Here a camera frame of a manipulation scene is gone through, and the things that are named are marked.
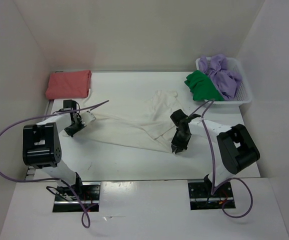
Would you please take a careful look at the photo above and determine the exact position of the cream white t shirt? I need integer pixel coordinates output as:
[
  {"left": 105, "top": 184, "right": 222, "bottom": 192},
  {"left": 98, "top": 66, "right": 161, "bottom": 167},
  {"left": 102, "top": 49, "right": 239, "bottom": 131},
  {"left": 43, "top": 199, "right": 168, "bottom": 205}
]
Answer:
[{"left": 76, "top": 90, "right": 183, "bottom": 153}]

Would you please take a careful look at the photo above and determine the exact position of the red t shirt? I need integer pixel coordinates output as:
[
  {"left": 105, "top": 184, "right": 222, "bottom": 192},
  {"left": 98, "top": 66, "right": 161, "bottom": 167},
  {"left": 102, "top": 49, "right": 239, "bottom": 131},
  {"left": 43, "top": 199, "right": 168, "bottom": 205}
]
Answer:
[{"left": 45, "top": 70, "right": 92, "bottom": 100}]

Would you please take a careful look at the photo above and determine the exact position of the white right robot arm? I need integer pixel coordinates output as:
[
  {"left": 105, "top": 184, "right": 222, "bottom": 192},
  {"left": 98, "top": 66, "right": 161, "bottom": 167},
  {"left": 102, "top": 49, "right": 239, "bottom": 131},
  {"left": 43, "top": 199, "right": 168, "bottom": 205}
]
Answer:
[{"left": 170, "top": 109, "right": 260, "bottom": 197}]

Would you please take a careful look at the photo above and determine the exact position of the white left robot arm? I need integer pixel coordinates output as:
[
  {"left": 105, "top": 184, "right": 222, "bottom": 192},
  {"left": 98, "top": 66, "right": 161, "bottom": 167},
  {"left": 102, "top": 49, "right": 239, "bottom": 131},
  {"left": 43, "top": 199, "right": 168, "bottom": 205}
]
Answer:
[{"left": 22, "top": 100, "right": 96, "bottom": 200}]

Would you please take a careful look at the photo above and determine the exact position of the green t shirt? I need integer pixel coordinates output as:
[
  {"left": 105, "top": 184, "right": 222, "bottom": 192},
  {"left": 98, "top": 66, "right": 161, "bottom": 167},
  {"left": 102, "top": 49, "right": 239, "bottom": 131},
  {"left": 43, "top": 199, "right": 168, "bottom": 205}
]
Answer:
[{"left": 184, "top": 70, "right": 224, "bottom": 102}]

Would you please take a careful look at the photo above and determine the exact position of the purple t shirt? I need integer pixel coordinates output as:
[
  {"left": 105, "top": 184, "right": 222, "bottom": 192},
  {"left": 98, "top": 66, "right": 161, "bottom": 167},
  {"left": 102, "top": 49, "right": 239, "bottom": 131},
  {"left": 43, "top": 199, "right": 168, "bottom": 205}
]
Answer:
[{"left": 198, "top": 53, "right": 243, "bottom": 101}]

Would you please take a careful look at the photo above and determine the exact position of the white plastic basket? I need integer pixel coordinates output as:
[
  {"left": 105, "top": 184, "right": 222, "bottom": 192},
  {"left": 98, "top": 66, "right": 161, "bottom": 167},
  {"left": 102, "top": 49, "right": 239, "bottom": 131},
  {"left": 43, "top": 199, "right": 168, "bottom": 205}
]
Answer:
[{"left": 195, "top": 57, "right": 252, "bottom": 106}]

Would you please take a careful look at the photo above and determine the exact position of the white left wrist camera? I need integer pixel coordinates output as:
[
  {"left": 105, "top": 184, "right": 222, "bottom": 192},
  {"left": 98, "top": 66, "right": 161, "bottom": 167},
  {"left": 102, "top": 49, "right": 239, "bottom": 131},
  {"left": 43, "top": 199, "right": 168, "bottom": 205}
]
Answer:
[{"left": 80, "top": 111, "right": 96, "bottom": 126}]

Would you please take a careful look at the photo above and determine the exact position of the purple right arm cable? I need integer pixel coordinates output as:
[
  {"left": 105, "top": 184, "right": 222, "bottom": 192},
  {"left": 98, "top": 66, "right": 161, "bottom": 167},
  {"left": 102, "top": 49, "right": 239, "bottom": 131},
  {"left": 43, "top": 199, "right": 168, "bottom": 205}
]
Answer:
[{"left": 190, "top": 99, "right": 255, "bottom": 219}]

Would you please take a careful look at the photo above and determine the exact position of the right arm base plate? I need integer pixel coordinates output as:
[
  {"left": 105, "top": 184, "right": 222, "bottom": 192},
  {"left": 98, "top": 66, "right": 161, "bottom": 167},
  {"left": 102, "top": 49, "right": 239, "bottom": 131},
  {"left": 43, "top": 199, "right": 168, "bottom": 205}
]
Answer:
[{"left": 187, "top": 179, "right": 236, "bottom": 211}]

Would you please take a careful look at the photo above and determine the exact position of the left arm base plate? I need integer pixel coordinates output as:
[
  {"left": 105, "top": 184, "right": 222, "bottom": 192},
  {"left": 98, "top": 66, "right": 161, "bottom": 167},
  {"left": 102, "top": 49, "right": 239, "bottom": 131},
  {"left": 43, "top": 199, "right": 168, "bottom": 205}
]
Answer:
[{"left": 46, "top": 181, "right": 101, "bottom": 213}]

